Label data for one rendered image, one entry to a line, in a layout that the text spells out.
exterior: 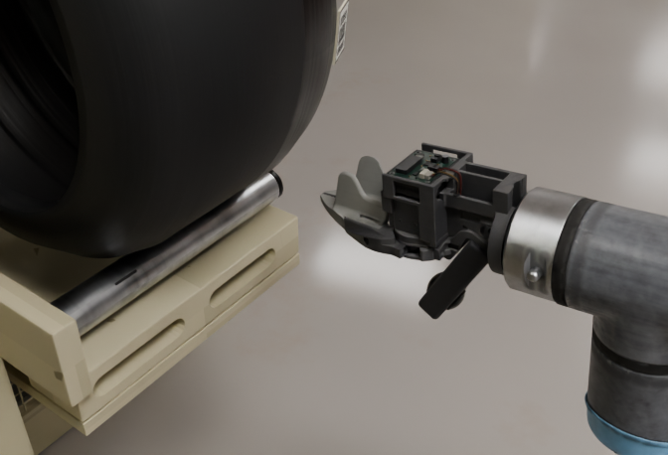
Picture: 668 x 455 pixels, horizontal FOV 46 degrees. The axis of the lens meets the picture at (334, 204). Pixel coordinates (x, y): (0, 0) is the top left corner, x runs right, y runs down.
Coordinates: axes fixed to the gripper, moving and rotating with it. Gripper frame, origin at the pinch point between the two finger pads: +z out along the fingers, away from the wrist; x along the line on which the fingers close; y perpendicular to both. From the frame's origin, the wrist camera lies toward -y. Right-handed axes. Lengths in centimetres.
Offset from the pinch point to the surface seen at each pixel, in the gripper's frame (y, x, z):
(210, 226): -6.6, 1.6, 17.5
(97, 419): -18.5, 22.7, 16.4
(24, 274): -14.6, 13.0, 41.8
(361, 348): -94, -70, 54
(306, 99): 9.4, -3.0, 4.5
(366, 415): -96, -52, 41
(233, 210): -6.6, -2.3, 17.6
